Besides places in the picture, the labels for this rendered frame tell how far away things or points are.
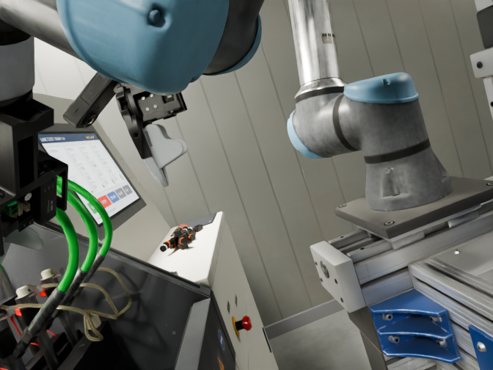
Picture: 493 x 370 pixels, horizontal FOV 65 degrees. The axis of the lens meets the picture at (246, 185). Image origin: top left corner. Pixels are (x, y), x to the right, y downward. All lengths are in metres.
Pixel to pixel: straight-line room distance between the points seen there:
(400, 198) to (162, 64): 0.58
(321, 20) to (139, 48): 0.69
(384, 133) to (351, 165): 1.74
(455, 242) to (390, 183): 0.15
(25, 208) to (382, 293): 0.57
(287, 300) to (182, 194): 0.92
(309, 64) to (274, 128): 1.49
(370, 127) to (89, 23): 0.58
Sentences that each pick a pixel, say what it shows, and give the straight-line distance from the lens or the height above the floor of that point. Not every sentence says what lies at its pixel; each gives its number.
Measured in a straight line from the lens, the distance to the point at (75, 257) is 0.61.
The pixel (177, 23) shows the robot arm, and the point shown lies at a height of 1.31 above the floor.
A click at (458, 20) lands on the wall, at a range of 2.88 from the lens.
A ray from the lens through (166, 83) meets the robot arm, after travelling 0.20.
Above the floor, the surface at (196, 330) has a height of 0.95.
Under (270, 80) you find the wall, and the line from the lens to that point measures 2.32.
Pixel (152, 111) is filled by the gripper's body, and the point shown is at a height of 1.32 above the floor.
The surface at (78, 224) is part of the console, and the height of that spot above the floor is 1.17.
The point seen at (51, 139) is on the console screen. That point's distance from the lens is 1.16.
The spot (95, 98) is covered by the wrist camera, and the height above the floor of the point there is 1.36.
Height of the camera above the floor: 1.25
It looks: 8 degrees down
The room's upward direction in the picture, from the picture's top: 19 degrees counter-clockwise
